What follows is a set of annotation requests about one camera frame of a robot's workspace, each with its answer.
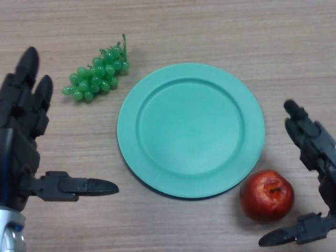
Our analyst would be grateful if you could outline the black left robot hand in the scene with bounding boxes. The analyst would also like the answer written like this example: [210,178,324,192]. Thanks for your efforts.
[0,46,120,213]

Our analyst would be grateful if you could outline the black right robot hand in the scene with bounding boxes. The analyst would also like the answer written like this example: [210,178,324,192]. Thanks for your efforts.
[258,99,336,248]

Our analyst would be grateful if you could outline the red apple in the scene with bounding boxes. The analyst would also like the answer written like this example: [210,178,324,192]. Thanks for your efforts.
[239,169,295,222]

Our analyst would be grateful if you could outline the green plate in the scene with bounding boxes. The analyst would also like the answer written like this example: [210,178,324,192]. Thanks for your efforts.
[117,62,266,201]

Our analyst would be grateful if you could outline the green grape bunch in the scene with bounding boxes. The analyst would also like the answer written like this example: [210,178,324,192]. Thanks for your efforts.
[61,33,131,104]

